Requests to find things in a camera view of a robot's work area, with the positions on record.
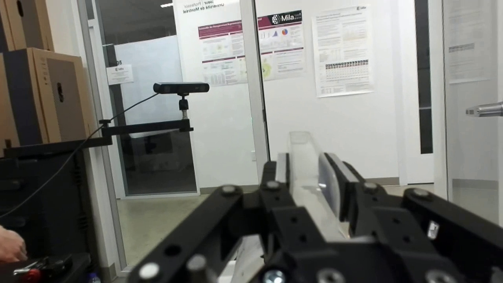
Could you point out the black stereo camera bar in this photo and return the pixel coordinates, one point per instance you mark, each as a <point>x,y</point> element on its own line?
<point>182,88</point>

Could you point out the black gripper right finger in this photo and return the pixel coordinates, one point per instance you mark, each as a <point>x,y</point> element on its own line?
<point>419,229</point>

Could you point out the large brown cardboard box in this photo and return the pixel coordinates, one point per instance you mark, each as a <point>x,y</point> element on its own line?
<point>57,94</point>

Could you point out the small white paper notice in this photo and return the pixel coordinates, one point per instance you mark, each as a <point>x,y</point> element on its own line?
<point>120,74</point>

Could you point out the poster with maroon header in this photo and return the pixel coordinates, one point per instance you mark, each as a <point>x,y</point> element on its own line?
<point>222,52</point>

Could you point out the white text poster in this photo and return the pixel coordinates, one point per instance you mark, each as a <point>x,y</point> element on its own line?
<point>343,52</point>

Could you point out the grey vertical column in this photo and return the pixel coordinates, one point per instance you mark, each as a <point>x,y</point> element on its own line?
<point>255,78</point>

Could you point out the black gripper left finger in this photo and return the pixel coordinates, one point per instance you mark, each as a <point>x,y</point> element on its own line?
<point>210,224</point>

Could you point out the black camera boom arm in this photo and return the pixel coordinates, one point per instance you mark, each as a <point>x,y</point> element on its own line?
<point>147,127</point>

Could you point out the red black handheld device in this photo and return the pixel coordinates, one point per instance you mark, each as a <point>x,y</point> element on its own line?
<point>45,267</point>

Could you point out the black cabinet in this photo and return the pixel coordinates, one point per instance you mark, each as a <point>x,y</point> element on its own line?
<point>48,209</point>

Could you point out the poster with Mila logo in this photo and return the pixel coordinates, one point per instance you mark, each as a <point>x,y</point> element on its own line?
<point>284,47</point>

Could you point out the person's bare hand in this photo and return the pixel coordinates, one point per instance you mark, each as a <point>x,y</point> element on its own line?
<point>10,245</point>

